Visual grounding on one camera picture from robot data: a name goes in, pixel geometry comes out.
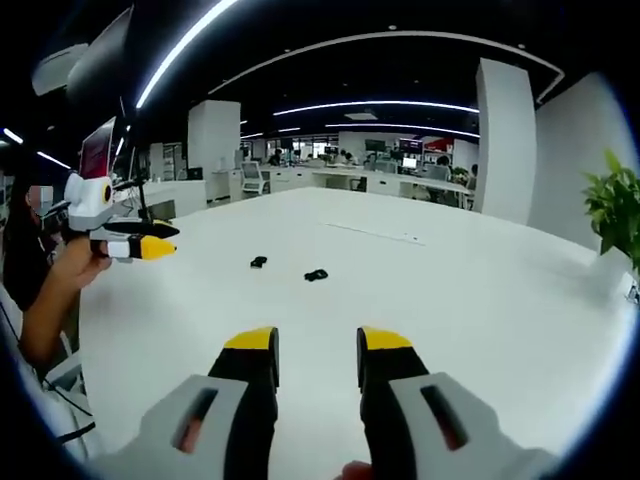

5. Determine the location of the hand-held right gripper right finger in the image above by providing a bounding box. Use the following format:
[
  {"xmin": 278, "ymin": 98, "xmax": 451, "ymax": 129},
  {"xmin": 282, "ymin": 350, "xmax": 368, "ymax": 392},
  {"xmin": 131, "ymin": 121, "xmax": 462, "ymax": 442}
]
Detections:
[{"xmin": 355, "ymin": 325, "xmax": 561, "ymax": 480}]

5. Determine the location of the white office chair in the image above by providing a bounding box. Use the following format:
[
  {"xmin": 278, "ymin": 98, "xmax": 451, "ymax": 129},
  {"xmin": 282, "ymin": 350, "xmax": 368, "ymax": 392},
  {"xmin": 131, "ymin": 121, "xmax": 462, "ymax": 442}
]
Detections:
[{"xmin": 240, "ymin": 160, "xmax": 272, "ymax": 197}]

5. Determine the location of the monitor with red screen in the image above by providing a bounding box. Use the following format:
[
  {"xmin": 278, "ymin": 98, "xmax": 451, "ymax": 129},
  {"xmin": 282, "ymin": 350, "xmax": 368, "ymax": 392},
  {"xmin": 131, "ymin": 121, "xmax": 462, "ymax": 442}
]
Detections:
[{"xmin": 78, "ymin": 116, "xmax": 118, "ymax": 182}]

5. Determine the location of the person's right hand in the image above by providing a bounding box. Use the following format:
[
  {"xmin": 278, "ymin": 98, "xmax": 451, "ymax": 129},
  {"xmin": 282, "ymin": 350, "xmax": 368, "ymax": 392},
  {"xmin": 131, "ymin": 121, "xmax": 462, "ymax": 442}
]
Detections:
[{"xmin": 342, "ymin": 460, "xmax": 374, "ymax": 480}]

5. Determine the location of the long ceiling light strip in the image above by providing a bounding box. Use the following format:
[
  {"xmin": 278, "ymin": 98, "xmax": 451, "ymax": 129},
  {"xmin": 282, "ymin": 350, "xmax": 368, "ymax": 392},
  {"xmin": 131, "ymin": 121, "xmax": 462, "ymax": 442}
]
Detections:
[{"xmin": 134, "ymin": 0, "xmax": 242, "ymax": 110}]

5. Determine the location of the green potted plant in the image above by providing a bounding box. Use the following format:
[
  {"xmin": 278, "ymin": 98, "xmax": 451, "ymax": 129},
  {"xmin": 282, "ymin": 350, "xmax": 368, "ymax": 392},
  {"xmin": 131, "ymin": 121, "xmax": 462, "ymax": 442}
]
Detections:
[{"xmin": 581, "ymin": 148, "xmax": 640, "ymax": 304}]

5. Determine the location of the black stand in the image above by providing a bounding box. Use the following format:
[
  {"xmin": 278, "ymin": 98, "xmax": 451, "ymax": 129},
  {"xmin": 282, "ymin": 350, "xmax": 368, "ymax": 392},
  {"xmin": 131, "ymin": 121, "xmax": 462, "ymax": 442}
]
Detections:
[{"xmin": 118, "ymin": 96, "xmax": 153, "ymax": 224}]

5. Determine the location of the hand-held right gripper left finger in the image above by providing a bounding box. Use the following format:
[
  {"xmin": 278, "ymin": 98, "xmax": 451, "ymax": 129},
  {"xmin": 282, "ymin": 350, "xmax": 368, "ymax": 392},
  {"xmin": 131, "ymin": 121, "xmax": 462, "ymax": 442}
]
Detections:
[{"xmin": 92, "ymin": 326, "xmax": 281, "ymax": 480}]

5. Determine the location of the person's left hand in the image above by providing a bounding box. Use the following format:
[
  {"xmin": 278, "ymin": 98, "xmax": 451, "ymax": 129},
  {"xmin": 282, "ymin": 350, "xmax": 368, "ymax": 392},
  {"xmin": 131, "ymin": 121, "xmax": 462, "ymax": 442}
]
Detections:
[{"xmin": 49, "ymin": 238, "xmax": 114, "ymax": 292}]

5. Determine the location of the white counter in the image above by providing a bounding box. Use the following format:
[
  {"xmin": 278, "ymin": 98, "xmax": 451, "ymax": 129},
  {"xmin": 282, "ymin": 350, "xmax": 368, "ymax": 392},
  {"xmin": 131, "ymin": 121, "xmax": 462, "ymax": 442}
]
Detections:
[{"xmin": 113, "ymin": 178, "xmax": 208, "ymax": 222}]

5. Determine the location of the black cable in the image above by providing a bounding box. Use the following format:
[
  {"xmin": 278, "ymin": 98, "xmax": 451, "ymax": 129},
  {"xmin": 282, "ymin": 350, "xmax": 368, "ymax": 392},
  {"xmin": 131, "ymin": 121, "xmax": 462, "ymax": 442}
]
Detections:
[{"xmin": 42, "ymin": 377, "xmax": 97, "ymax": 444}]

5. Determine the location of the row of white desks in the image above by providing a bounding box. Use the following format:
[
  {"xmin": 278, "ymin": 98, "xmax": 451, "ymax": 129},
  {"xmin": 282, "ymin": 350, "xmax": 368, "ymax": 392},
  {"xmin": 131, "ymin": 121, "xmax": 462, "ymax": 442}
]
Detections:
[{"xmin": 309, "ymin": 166, "xmax": 475, "ymax": 203}]

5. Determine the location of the curved ceiling light strip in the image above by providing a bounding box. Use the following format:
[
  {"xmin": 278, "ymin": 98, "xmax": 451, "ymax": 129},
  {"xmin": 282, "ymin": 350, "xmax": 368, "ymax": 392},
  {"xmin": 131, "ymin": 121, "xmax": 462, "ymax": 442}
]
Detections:
[{"xmin": 272, "ymin": 99, "xmax": 481, "ymax": 118}]

